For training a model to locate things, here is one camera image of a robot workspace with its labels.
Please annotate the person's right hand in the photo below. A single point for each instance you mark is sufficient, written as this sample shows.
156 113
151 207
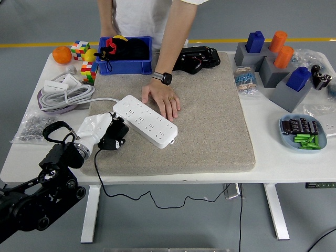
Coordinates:
108 31

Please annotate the person's left hand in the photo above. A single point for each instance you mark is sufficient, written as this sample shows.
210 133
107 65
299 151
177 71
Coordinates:
164 97

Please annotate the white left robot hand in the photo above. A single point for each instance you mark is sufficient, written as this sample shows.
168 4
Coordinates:
92 128

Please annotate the white power strip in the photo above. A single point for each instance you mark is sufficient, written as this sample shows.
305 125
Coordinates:
147 123

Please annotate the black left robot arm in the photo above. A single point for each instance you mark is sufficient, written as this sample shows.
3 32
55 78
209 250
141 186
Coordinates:
52 183

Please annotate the person's left forearm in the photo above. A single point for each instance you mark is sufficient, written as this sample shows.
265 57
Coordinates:
178 31

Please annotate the person's right forearm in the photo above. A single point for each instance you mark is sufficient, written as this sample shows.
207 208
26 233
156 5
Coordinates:
106 13

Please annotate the yellow object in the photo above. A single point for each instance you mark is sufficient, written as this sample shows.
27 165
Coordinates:
120 37

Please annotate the black pouch with red trim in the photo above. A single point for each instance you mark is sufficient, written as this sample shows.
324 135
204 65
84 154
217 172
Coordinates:
111 47

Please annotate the black wristwatch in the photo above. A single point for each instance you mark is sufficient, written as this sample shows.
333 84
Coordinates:
165 78

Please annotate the yellow lemon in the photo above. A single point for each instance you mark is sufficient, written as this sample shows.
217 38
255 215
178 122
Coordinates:
91 55

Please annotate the black round pouch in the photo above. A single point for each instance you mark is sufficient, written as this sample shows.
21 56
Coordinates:
136 48

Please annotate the person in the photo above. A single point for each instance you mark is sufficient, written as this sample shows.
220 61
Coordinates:
139 18

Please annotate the Rubik's cube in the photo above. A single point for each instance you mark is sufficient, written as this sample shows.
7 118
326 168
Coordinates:
89 72
80 50

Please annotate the blue plastic bin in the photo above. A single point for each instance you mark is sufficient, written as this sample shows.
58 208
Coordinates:
126 67

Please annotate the grey-brown mat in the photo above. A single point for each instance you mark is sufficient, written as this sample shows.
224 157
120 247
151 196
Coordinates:
183 136

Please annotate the orange fruit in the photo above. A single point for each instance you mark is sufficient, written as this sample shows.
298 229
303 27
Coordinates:
62 55

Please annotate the black electronic housing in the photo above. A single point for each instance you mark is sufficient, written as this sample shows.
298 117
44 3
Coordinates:
199 59

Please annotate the white flat box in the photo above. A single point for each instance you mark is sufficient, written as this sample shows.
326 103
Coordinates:
53 86

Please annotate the clear bag of screws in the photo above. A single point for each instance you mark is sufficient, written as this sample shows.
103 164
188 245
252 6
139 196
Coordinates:
32 127

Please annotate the clear bag of resistors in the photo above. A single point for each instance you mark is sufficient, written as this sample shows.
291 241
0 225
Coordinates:
245 81

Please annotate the white table leg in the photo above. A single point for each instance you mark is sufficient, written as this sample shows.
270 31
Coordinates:
277 212
90 212

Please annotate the grey block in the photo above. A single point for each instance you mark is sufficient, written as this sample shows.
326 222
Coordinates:
269 51
273 77
246 59
288 98

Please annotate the blue square peg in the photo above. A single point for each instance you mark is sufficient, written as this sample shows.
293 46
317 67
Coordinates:
298 78
255 42

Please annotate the small dark capacitor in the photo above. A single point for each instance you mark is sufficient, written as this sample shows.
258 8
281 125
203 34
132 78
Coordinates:
304 125
294 125
285 128
315 128
310 128

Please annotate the orange cylinder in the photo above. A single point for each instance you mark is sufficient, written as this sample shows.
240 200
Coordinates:
278 41
284 57

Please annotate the light blue plate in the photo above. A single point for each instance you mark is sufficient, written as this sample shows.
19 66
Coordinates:
287 141

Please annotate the green battery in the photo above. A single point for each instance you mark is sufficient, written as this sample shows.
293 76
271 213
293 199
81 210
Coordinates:
307 144
311 147
301 135
316 140
310 139
300 139

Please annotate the clear plastic bag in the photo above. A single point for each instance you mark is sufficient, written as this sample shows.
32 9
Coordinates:
309 57

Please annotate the large black capacitor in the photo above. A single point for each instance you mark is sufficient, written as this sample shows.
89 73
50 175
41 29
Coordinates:
318 81
316 70
327 82

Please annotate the bag with white socket panel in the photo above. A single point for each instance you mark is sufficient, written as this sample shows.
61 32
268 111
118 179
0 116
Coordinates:
329 126

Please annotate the black table control panel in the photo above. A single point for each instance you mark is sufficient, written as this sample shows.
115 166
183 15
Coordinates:
321 185

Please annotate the white wall switch plate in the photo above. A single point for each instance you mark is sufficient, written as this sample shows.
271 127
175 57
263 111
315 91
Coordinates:
72 81

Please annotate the silver metal bracket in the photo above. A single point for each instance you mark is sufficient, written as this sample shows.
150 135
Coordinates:
232 191

